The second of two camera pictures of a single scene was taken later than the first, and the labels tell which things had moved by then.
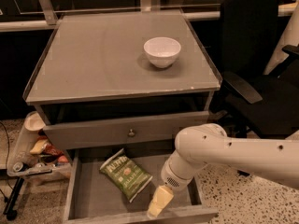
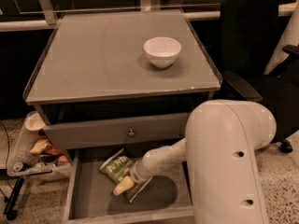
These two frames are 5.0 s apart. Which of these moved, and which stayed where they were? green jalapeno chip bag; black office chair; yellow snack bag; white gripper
Moved: white gripper
Stayed: yellow snack bag; green jalapeno chip bag; black office chair
